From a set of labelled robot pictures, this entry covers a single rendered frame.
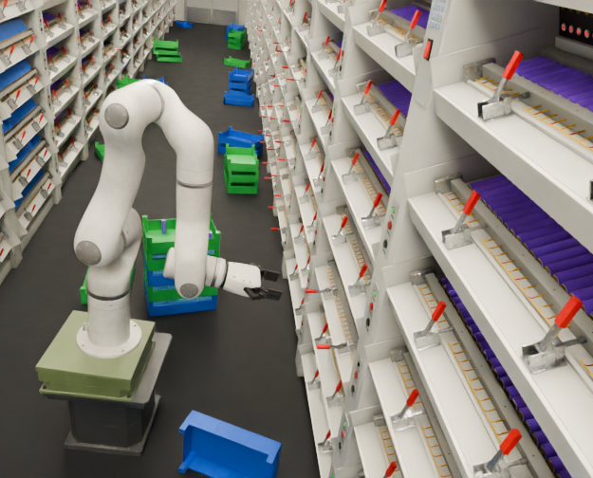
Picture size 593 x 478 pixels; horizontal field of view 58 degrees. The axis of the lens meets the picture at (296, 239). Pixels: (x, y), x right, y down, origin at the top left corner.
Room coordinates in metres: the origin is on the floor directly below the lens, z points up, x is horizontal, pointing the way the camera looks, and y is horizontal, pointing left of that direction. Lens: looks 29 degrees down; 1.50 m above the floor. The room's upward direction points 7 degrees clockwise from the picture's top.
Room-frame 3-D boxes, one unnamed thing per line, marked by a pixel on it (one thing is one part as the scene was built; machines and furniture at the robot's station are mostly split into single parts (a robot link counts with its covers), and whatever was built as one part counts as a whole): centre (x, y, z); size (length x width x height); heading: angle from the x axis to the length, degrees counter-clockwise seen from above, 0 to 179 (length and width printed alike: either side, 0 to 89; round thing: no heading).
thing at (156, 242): (2.00, 0.50, 0.36); 0.30 x 0.20 x 0.08; 113
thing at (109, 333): (1.27, 0.53, 0.47); 0.19 x 0.19 x 0.18
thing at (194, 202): (1.21, 0.27, 0.80); 0.16 x 0.09 x 0.30; 10
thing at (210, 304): (2.00, 0.50, 0.04); 0.30 x 0.20 x 0.08; 113
